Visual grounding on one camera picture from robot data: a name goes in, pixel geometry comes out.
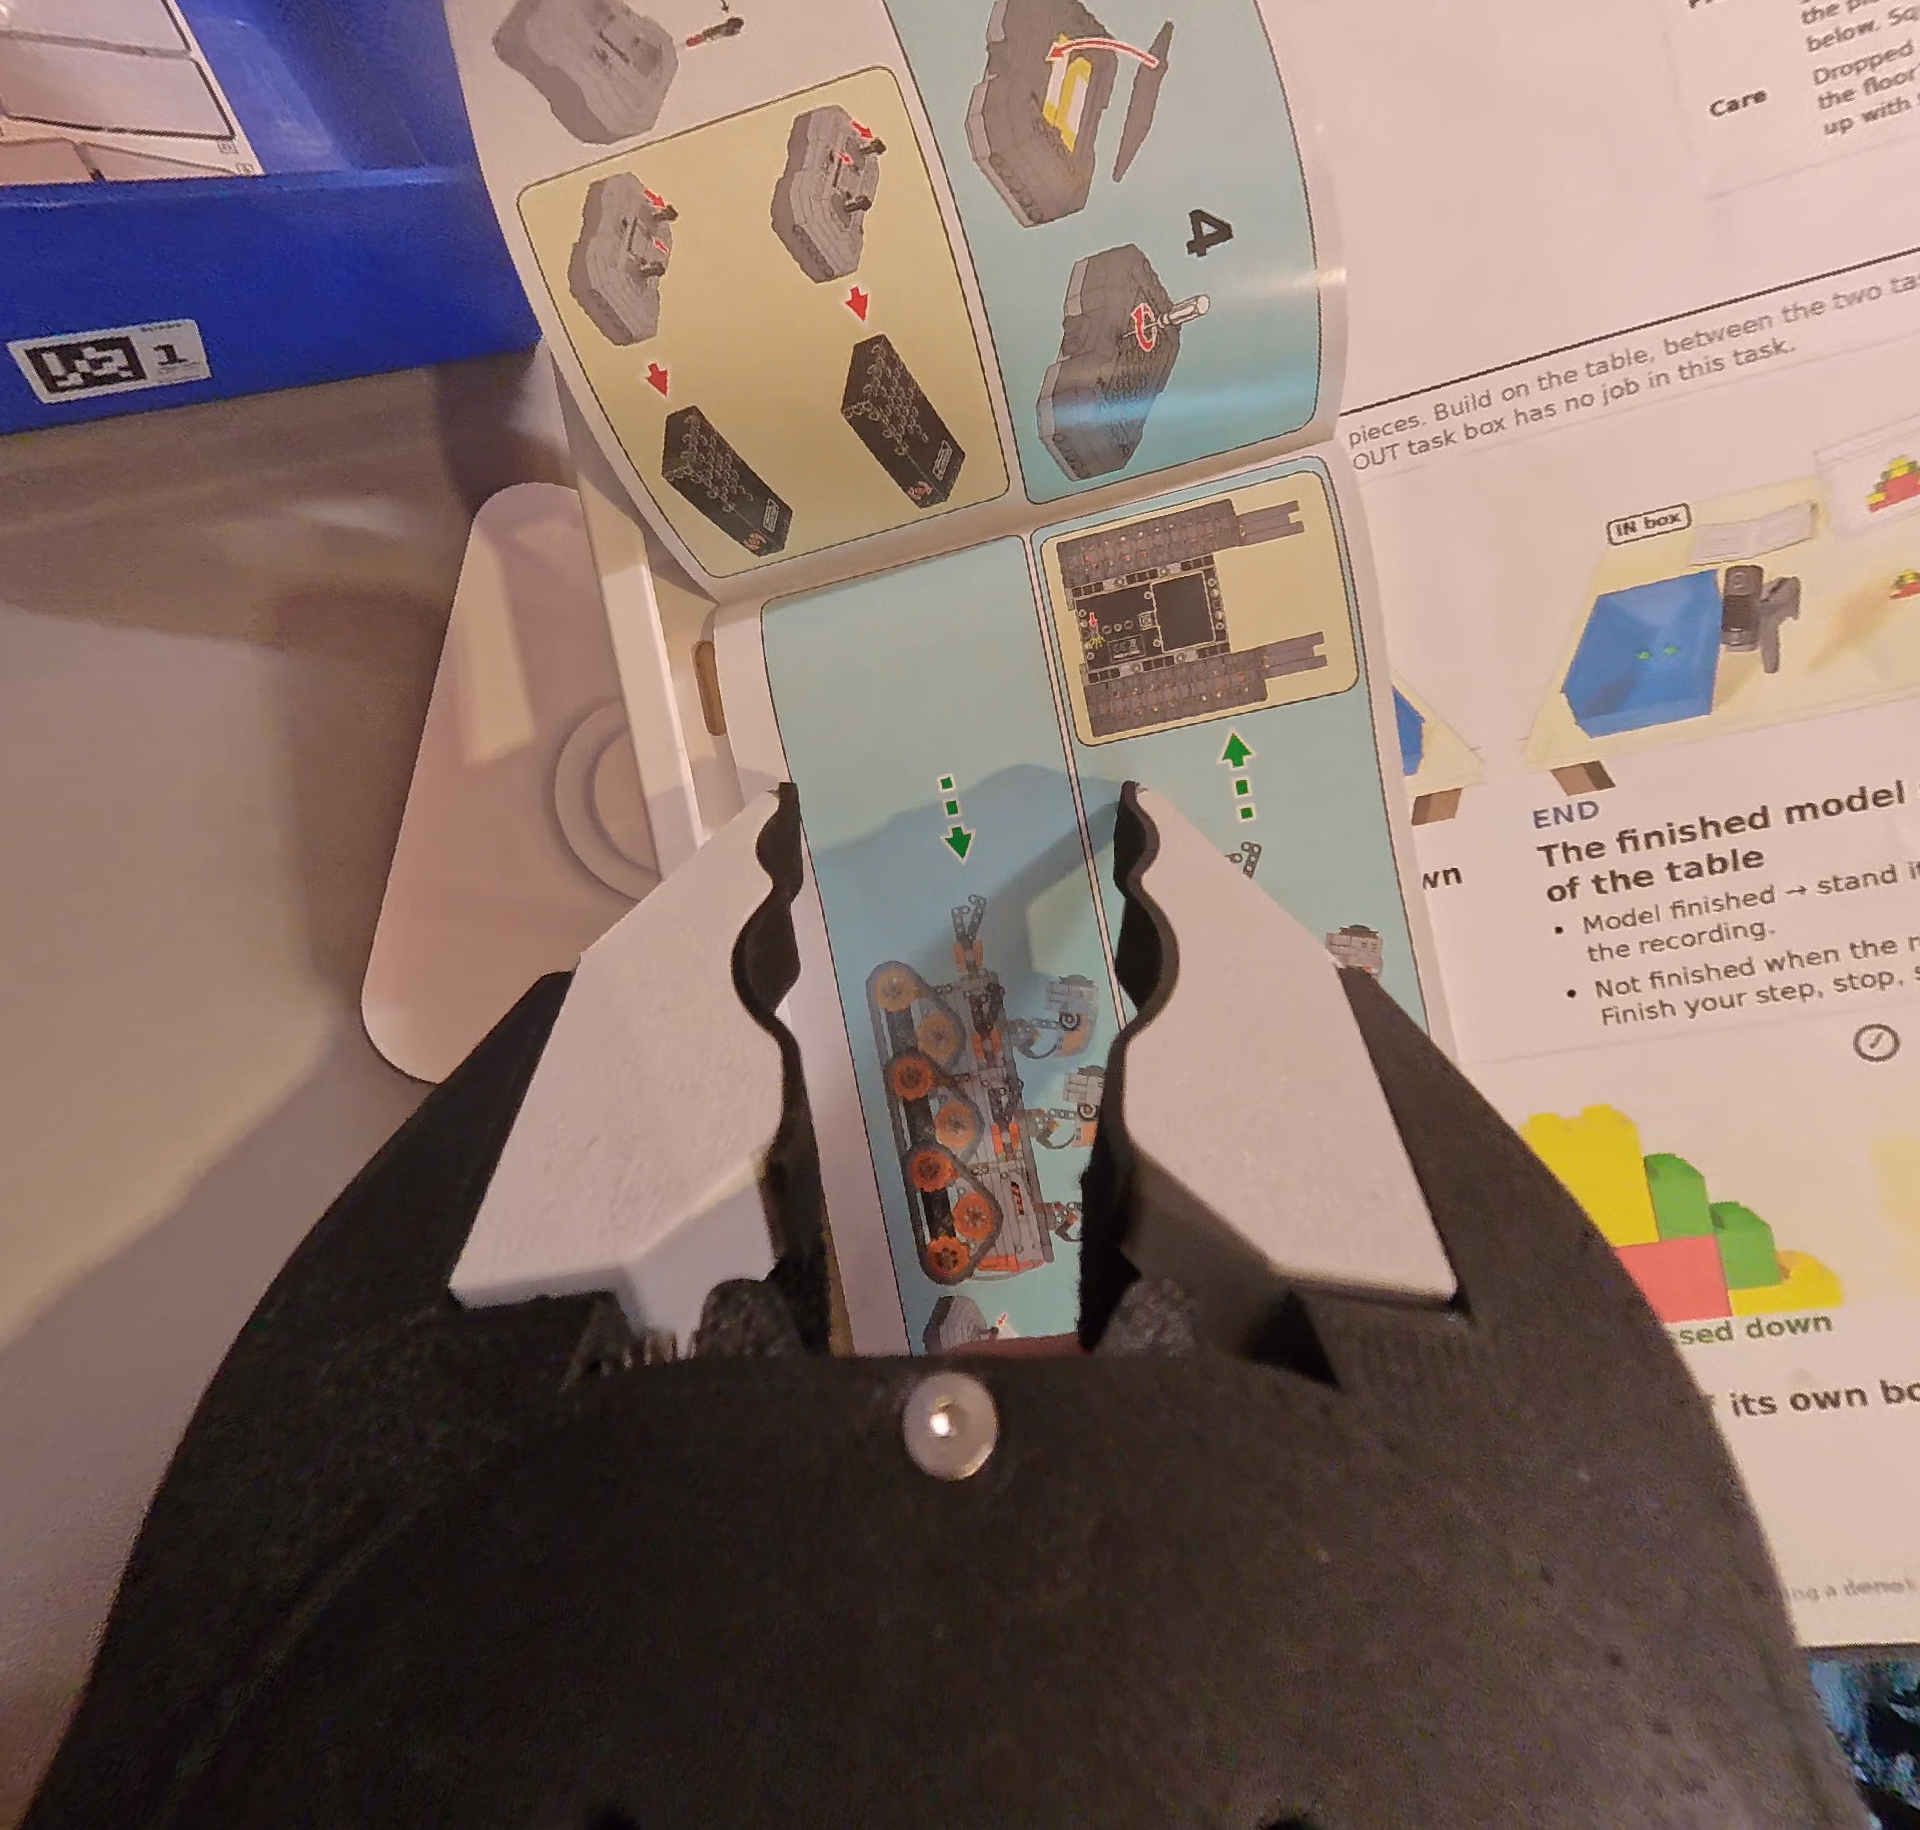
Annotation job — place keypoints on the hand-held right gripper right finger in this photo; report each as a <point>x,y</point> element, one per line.
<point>1275,1110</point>

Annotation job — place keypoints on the blue plastic bin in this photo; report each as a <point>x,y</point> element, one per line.
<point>301,271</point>

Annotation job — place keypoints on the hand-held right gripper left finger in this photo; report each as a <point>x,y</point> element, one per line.
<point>627,1110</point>

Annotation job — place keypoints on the glossy building instruction booklet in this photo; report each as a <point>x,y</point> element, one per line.
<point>933,659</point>

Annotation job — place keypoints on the white document stand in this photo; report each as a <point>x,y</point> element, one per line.
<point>496,734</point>

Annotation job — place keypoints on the paper instruction sheet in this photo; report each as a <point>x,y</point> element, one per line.
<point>1501,420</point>

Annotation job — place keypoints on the clear sticker sheet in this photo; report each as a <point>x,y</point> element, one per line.
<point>105,60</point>

